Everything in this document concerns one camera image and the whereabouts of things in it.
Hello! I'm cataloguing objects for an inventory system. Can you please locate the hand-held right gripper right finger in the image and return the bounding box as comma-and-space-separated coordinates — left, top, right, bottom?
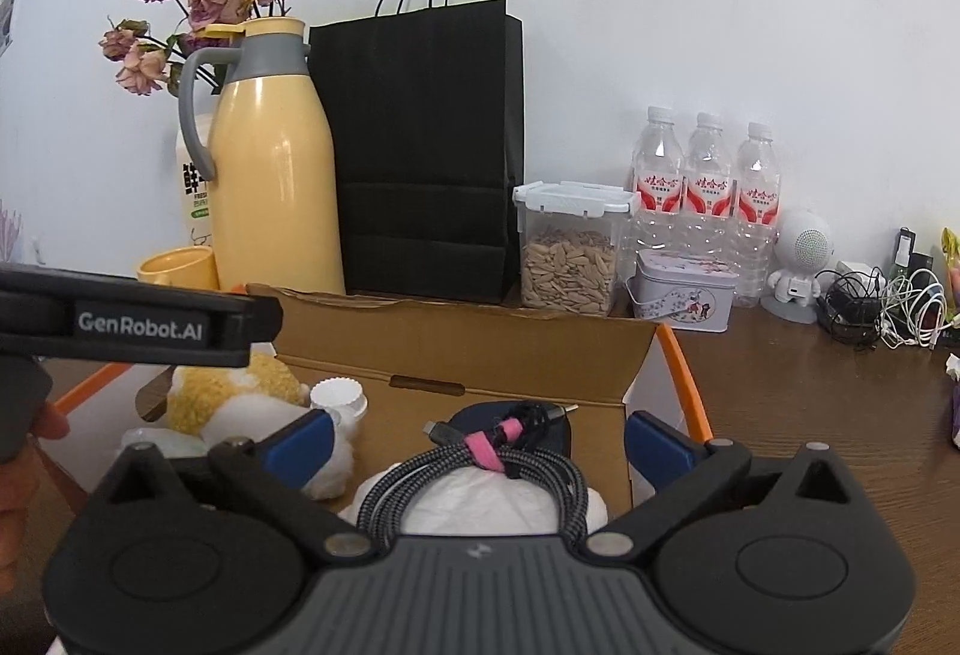
585, 411, 875, 560

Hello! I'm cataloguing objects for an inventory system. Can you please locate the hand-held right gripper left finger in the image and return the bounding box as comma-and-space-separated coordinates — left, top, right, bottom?
88, 409, 380, 560

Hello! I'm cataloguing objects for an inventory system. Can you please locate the yellow white plush toy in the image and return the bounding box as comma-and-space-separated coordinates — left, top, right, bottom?
165, 355, 357, 502

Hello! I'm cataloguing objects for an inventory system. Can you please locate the navy zip case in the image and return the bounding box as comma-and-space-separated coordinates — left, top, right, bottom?
450, 400, 575, 461

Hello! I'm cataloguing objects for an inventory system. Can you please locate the braided cable with pink strap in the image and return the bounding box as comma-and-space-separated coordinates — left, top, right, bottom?
356, 402, 590, 540

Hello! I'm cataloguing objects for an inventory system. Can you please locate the white cloth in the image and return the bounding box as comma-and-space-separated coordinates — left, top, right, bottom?
337, 464, 608, 536

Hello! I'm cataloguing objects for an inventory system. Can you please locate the red-orange cardboard box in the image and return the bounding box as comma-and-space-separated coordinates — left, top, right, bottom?
34, 282, 713, 521

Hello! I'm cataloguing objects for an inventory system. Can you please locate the person's left hand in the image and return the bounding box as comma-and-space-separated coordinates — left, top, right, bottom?
0, 400, 74, 585

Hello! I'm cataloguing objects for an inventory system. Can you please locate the white ridged cap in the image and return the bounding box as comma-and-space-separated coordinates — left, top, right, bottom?
309, 379, 368, 431

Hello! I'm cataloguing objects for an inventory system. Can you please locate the yellow mug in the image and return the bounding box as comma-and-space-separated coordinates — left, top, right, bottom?
136, 246, 220, 290

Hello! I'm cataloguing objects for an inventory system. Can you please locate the white milk carton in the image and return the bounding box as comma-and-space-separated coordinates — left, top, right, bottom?
176, 115, 218, 247

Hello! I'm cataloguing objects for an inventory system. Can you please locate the floral tin box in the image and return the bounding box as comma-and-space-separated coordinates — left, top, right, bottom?
625, 248, 736, 333

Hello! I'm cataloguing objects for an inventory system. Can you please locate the yellow thermos jug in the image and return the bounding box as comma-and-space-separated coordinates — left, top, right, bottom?
178, 17, 347, 296

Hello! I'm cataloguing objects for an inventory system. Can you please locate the clear clip-lid seed container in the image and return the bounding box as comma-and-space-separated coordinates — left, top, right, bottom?
512, 181, 642, 311

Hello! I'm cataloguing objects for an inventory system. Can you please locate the white robot speaker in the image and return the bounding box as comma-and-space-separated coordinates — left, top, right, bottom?
761, 211, 837, 325

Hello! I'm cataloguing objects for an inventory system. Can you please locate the clear water bottle red label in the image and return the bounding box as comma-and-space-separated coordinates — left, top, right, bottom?
630, 106, 687, 251
684, 111, 734, 262
731, 122, 782, 310

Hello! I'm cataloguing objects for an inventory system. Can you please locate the black paper bag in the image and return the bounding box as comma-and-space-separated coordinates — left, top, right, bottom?
309, 0, 526, 305

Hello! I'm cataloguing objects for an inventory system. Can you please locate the colourful snack packet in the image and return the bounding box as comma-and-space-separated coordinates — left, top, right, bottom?
941, 227, 960, 296

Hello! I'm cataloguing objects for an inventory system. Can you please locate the purple wall sticker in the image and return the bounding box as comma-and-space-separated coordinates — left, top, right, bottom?
0, 201, 23, 262

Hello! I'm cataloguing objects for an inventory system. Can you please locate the black cable tangle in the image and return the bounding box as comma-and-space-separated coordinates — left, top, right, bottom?
816, 269, 893, 348

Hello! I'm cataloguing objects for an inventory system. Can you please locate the white cable tangle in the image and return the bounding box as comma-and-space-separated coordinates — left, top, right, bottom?
874, 265, 950, 350

